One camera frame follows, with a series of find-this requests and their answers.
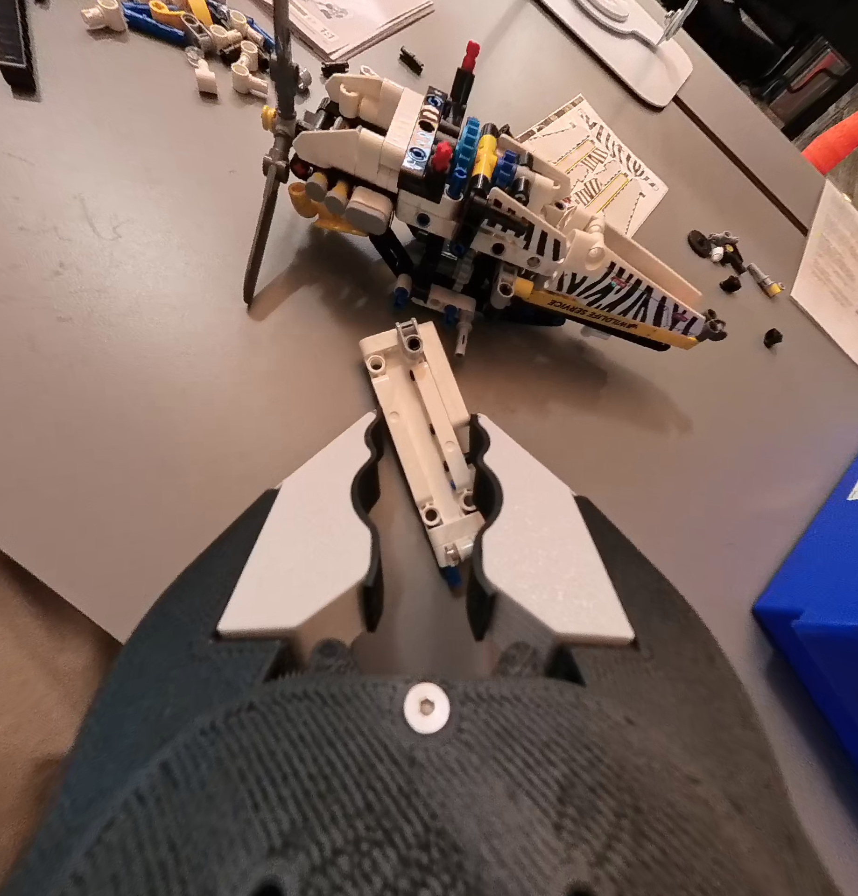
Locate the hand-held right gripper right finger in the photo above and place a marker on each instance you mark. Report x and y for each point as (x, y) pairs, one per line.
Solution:
(555, 560)

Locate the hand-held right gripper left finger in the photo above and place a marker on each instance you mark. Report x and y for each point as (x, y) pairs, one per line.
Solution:
(296, 560)

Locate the white lego wing assembly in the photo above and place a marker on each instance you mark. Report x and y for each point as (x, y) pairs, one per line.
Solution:
(408, 392)

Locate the zebra-striped lego aeroplane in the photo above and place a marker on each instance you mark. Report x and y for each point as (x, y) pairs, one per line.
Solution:
(527, 245)

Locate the pile of small lego pieces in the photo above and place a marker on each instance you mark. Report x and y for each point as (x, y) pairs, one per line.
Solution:
(219, 42)

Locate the small black lego piece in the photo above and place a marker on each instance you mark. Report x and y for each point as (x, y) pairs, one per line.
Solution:
(773, 337)
(730, 283)

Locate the black grey lego subassembly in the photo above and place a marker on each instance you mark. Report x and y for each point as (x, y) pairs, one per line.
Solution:
(702, 241)

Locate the grey yellow lego connector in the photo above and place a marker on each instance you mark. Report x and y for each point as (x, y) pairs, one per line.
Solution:
(766, 280)

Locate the lego instruction booklet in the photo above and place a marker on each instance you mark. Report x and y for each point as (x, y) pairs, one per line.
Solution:
(359, 24)

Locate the black lego strip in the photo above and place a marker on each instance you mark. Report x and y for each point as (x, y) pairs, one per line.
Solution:
(16, 49)

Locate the blue plastic bin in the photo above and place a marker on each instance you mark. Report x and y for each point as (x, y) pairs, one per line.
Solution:
(821, 630)

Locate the zebra-striped sticker sheet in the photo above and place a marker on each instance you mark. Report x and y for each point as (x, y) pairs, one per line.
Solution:
(611, 175)

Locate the white printed paper sheet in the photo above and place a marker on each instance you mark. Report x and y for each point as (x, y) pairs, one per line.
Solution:
(842, 280)

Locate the red orange object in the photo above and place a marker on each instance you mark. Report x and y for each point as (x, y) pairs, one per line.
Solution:
(846, 140)

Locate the dark storage unit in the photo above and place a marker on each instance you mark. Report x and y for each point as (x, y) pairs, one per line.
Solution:
(814, 63)

